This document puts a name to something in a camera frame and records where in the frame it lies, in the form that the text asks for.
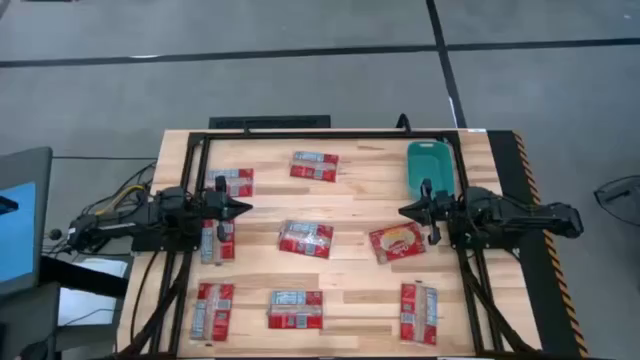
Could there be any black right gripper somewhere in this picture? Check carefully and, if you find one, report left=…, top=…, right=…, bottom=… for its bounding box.
left=398, top=178, right=454, bottom=247

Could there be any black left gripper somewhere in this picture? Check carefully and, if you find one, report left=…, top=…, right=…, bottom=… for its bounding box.
left=202, top=174, right=254, bottom=245

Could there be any red popcorn bag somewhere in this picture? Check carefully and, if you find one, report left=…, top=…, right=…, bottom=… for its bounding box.
left=189, top=282, right=236, bottom=343
left=399, top=282, right=439, bottom=347
left=206, top=167, right=255, bottom=198
left=289, top=150, right=340, bottom=183
left=200, top=218, right=237, bottom=265
left=277, top=219, right=335, bottom=260
left=368, top=221, right=427, bottom=265
left=267, top=289, right=325, bottom=331

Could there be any teal plastic basket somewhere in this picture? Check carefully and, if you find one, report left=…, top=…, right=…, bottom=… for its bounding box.
left=406, top=140, right=457, bottom=201

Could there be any black perforated panel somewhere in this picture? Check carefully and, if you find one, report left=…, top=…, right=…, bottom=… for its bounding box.
left=208, top=114, right=332, bottom=130

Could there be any black hazard-striped mat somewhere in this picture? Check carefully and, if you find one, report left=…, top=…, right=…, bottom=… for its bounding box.
left=487, top=130, right=590, bottom=359

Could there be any white paper sheet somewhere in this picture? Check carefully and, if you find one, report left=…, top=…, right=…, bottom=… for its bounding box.
left=57, top=257, right=130, bottom=327

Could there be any grey monitor blue screen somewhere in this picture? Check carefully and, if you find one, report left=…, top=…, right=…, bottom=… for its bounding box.
left=0, top=146, right=54, bottom=301

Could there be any black aluminium table frame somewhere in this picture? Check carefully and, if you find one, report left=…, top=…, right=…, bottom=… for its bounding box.
left=117, top=127, right=544, bottom=360

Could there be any yellow cable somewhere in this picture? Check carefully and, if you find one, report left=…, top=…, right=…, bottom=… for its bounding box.
left=94, top=183, right=147, bottom=217

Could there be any thin black floor cable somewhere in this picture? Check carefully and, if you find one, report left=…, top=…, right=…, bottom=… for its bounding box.
left=52, top=155, right=157, bottom=162

